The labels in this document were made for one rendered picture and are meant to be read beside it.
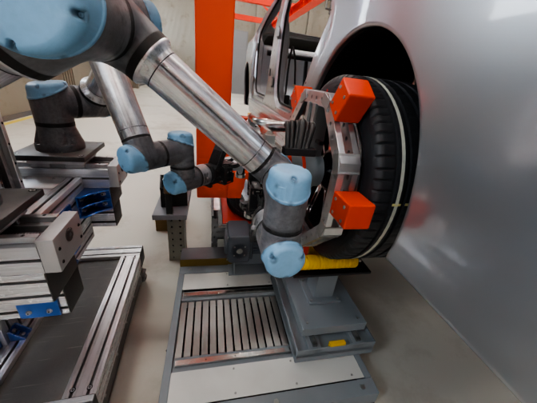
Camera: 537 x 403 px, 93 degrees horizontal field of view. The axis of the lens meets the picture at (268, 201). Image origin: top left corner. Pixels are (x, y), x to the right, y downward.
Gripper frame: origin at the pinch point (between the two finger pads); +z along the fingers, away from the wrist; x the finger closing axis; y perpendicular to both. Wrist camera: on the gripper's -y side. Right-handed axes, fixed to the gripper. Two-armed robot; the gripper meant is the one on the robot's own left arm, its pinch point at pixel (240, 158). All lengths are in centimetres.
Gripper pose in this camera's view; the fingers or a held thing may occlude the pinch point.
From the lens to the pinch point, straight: 107.5
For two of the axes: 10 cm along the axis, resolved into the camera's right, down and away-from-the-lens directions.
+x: 8.3, 3.1, -4.6
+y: -1.0, 9.0, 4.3
